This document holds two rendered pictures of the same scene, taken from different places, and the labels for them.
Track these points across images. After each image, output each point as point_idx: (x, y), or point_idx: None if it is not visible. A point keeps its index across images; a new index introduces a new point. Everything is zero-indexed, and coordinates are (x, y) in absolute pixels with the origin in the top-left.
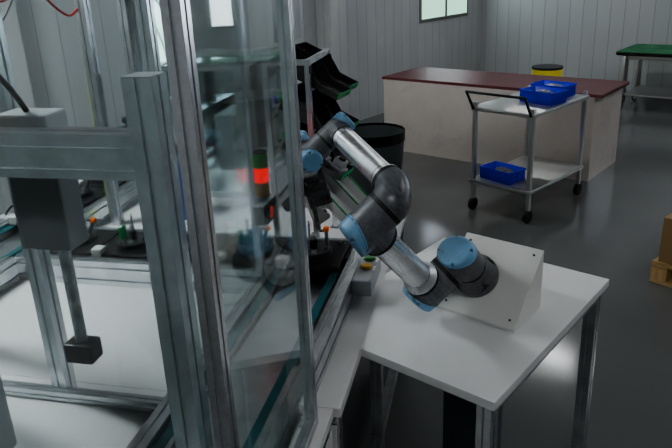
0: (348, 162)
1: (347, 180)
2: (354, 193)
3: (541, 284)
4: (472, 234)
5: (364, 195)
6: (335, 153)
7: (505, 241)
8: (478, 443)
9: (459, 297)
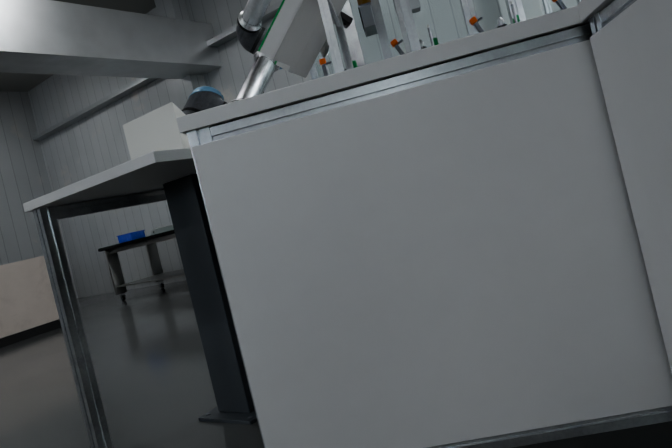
0: None
1: (291, 3)
2: (285, 32)
3: (131, 158)
4: (168, 104)
5: (268, 40)
6: None
7: (145, 114)
8: None
9: None
